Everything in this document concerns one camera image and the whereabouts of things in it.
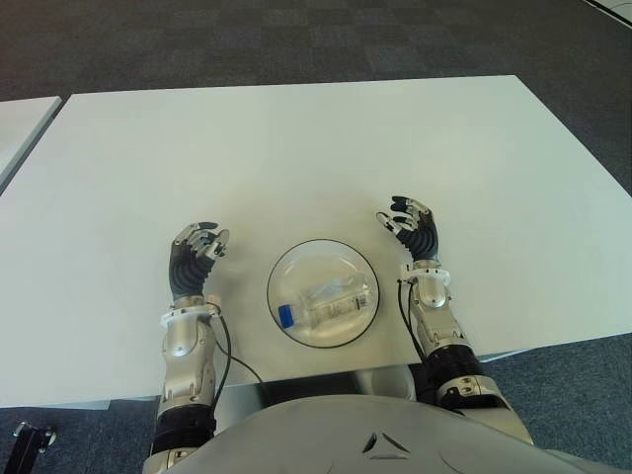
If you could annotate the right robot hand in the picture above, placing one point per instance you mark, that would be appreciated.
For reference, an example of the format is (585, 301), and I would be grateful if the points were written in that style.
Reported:
(422, 237)

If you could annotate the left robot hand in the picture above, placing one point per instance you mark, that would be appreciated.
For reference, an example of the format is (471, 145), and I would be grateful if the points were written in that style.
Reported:
(187, 269)

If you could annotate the clear water bottle blue cap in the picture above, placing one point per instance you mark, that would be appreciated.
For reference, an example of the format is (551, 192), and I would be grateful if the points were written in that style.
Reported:
(326, 308)

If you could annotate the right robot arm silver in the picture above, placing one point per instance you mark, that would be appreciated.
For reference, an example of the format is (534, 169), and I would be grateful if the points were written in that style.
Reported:
(444, 326)

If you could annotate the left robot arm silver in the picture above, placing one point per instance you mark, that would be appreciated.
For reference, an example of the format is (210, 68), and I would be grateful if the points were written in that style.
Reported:
(190, 340)

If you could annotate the white plate black rim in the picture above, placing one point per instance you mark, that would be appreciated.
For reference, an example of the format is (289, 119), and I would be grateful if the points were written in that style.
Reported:
(316, 257)

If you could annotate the white rounded robot leg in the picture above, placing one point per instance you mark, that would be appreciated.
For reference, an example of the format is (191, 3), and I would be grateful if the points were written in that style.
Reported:
(395, 382)

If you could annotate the grey robot torso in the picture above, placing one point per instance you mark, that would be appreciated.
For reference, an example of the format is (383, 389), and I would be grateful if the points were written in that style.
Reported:
(375, 434)

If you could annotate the neighbouring white table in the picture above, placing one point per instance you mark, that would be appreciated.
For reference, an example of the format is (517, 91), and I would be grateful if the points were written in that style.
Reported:
(22, 126)

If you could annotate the black wheeled stand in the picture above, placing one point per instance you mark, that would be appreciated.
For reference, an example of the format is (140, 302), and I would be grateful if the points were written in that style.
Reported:
(32, 439)

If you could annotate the white floor board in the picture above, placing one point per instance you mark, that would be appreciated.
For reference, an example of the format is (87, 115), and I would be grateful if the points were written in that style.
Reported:
(617, 7)

